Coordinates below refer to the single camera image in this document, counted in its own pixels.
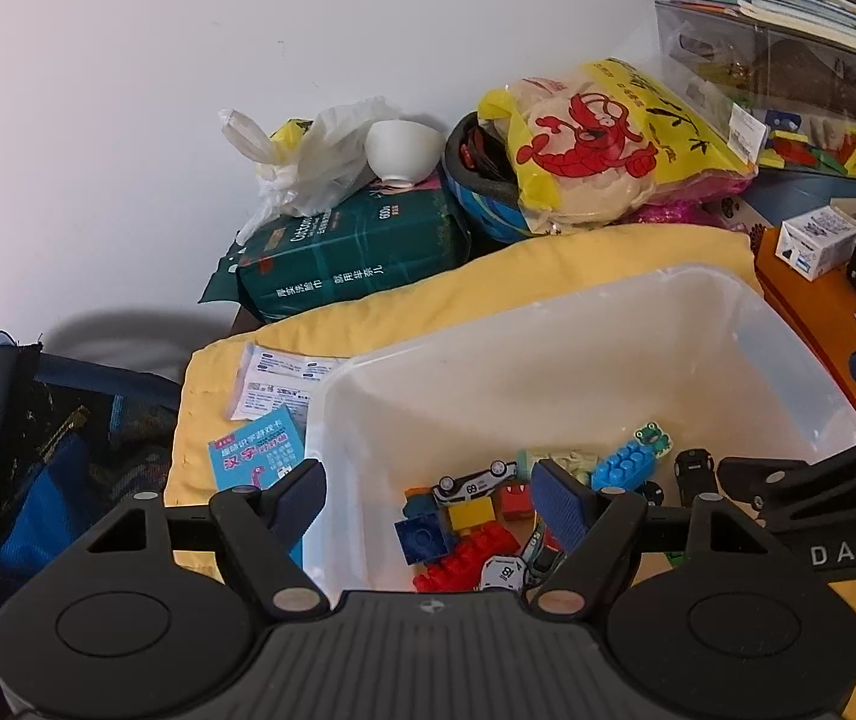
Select small white carton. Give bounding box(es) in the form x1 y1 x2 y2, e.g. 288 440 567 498
774 202 856 282

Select dark blue plastic tray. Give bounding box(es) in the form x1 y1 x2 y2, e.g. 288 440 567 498
750 165 856 203

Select orange box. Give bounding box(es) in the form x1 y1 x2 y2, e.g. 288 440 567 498
754 225 856 428

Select white paper sachets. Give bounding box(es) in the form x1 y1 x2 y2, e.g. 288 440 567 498
230 341 350 422

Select light blue card box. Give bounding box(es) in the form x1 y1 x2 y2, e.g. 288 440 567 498
208 403 307 567

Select clear plastic drawer organizer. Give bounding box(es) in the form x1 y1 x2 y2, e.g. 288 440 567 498
653 0 856 181

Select pile of colourful wooden blocks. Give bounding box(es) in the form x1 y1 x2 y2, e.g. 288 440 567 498
758 111 856 181

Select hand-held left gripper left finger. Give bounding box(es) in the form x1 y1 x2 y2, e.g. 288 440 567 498
92 457 329 621

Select yellow bag with red lobster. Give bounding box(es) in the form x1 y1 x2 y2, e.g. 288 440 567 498
477 56 759 237

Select large red toy brick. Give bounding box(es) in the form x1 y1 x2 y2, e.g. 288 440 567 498
413 521 523 593

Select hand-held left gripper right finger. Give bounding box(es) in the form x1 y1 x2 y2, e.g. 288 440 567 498
530 457 772 621

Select pale yellow toy brick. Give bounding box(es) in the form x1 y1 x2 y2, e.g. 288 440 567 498
516 448 601 485

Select blue fabric basket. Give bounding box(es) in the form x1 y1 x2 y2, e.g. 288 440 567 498
0 328 183 720

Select white bowl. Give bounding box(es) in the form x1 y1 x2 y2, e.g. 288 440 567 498
364 120 444 188

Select square yellow toy brick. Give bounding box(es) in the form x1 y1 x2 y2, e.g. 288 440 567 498
449 499 498 539

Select pink plastic bag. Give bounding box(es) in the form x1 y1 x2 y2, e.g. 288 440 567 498
627 176 758 224

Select pale frog print toy tile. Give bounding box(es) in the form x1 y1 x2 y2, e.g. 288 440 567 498
634 422 674 460

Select white paper tag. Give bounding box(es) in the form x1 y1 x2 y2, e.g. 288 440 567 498
728 101 768 162

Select large light blue toy brick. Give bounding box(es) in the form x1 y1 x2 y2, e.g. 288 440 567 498
589 439 658 496

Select white plastic bag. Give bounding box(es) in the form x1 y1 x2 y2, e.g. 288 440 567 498
218 96 399 245

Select green wipes pack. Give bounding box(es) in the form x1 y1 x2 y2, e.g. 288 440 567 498
197 180 474 325

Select black and blue helmet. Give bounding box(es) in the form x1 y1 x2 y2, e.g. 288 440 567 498
441 112 541 245

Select white plastic bin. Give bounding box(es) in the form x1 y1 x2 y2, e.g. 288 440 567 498
300 262 856 601

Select yellow cloth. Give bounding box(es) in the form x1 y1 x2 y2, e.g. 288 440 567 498
164 223 856 720

